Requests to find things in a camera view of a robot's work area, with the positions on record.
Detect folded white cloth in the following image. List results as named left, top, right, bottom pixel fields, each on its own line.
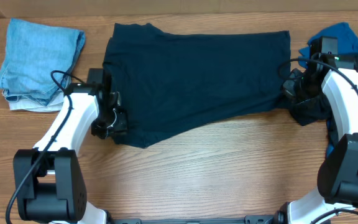
left=8, top=74, right=71, bottom=113

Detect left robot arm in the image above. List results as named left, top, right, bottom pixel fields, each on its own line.
left=5, top=68, right=127, bottom=224

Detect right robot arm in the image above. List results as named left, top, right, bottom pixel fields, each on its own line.
left=268, top=36, right=358, bottom=223

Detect black t-shirt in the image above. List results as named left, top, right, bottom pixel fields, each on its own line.
left=290, top=54, right=358, bottom=146

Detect bright blue shirt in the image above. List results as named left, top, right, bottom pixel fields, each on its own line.
left=297, top=22, right=358, bottom=159

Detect folded light blue jeans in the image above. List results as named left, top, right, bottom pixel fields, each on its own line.
left=0, top=19, right=86, bottom=96

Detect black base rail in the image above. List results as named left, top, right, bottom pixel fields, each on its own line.
left=107, top=215, right=285, bottom=224

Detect dark navy t-shirt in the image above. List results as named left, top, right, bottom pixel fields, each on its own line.
left=103, top=24, right=291, bottom=148

